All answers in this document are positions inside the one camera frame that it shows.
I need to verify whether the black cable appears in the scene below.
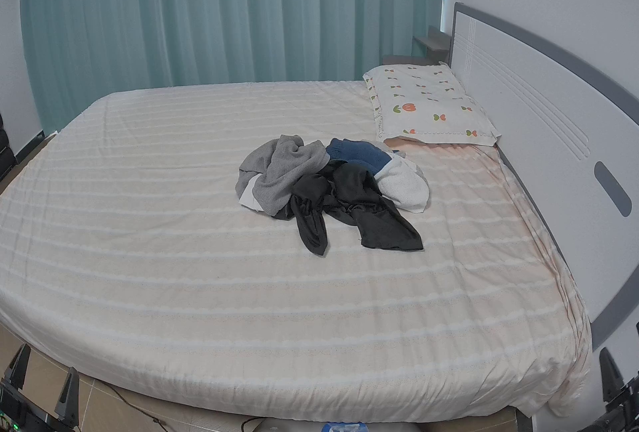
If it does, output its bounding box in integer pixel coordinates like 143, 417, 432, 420
107, 385, 268, 427

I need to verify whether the black chest of drawers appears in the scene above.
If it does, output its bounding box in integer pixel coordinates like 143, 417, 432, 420
0, 112, 20, 182

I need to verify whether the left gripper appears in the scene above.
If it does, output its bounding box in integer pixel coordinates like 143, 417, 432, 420
0, 343, 81, 432

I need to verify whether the pile of clothes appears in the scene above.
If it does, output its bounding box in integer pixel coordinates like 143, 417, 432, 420
236, 135, 431, 221

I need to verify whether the black T-shirt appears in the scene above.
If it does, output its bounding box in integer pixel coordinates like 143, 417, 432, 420
290, 162, 424, 257

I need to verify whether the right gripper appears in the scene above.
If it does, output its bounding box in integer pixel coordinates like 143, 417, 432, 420
581, 348, 639, 432

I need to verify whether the bed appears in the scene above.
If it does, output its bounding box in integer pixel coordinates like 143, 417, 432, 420
0, 1, 639, 428

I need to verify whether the white printed pillow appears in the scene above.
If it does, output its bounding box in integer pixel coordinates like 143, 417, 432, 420
362, 63, 502, 145

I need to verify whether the grey bedside table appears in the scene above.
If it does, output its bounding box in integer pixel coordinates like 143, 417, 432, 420
382, 25, 453, 68

